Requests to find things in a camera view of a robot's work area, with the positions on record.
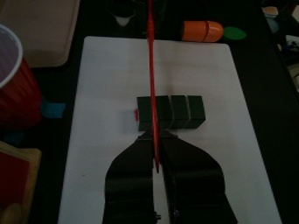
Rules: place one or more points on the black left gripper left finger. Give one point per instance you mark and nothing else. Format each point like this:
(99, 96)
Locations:
(130, 180)

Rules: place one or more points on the red plastic cup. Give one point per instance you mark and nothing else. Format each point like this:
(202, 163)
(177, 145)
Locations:
(18, 90)

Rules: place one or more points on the dark green sushi piece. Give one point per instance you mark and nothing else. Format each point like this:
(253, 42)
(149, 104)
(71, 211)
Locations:
(147, 113)
(197, 112)
(181, 112)
(163, 112)

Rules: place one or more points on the blue tape patch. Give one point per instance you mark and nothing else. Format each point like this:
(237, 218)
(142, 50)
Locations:
(53, 109)

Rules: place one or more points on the orange toy carrot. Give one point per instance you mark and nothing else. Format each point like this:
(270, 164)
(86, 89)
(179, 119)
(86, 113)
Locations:
(202, 31)

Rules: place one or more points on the white cutting board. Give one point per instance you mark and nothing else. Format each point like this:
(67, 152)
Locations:
(113, 87)

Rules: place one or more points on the red toy knife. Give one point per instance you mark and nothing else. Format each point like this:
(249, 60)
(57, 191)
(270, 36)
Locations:
(153, 84)

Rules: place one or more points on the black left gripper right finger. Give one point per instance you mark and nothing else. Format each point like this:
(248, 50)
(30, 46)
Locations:
(194, 180)

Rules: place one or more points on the beige plastic tray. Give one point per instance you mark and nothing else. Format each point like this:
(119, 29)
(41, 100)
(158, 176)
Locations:
(43, 29)

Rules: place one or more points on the wooden red toy box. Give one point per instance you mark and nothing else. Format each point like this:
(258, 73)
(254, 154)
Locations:
(15, 180)

